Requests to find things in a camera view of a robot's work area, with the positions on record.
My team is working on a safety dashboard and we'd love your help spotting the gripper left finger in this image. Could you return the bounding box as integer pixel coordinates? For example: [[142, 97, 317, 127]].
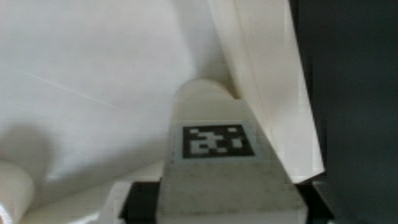
[[120, 182, 159, 224]]

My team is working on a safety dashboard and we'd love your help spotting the white square table top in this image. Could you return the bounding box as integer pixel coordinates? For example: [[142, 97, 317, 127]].
[[0, 0, 323, 224]]

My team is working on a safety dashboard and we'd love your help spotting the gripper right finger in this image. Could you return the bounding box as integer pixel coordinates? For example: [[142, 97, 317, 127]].
[[294, 184, 333, 224]]

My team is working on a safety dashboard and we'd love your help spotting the white leg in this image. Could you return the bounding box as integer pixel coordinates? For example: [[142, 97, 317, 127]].
[[156, 79, 307, 224]]

